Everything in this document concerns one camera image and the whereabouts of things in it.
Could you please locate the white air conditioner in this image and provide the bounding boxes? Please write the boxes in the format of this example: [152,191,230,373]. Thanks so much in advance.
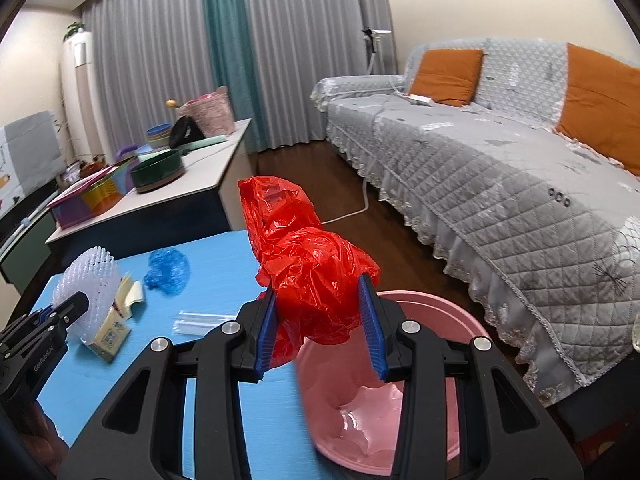
[60,26,115,165]

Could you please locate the black hat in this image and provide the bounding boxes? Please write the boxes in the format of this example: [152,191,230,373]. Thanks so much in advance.
[169,116,206,150]

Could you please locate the grey quilted sofa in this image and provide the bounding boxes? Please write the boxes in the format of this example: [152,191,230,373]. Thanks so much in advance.
[311,38,639,405]

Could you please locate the orange cushion right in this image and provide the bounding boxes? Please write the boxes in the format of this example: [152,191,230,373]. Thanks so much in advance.
[556,44,640,176]

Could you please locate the stacked coloured bowls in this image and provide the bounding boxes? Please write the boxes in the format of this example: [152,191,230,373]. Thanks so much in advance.
[146,122,172,150]

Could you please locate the white charger on sofa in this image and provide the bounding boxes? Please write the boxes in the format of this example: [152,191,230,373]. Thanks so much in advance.
[407,94,434,106]

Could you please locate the pink plastic basin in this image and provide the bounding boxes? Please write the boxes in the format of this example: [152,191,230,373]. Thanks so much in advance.
[295,290,487,477]

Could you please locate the white power cable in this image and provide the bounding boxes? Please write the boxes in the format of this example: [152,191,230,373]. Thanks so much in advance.
[319,176,371,226]

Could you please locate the blue table mat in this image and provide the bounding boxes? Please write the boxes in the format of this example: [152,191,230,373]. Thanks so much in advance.
[30,228,352,480]

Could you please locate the cream paper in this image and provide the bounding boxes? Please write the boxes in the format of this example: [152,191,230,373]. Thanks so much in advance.
[114,273,144,320]

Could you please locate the clear plastic wrapper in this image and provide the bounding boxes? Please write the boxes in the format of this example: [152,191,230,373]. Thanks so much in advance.
[172,311,235,337]

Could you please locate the small tissue pack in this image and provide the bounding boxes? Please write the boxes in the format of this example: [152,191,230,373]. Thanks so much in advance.
[88,308,130,364]

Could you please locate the blue plastic bag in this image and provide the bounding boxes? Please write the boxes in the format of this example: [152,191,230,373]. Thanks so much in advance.
[143,247,191,297]

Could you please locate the white coffee table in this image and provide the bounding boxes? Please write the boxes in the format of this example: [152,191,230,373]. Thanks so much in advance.
[47,119,253,264]

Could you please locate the pink woven basket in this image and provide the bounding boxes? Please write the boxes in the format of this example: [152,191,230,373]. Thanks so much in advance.
[176,86,235,138]

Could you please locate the covered television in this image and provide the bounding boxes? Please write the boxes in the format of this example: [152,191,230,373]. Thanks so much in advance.
[1,110,66,216]

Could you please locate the orange cushion near lamp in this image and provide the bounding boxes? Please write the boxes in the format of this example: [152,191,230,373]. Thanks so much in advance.
[408,49,484,107]

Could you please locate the red plastic bag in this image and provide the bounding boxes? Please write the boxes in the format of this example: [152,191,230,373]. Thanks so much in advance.
[238,176,381,367]

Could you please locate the colourful storage box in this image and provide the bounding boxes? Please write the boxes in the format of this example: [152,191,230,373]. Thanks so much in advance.
[48,157,139,229]

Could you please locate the teal curtain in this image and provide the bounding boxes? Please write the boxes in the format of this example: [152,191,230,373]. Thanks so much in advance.
[203,0,268,153]

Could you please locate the grey curtain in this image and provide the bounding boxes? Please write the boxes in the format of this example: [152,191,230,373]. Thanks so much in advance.
[81,0,397,150]

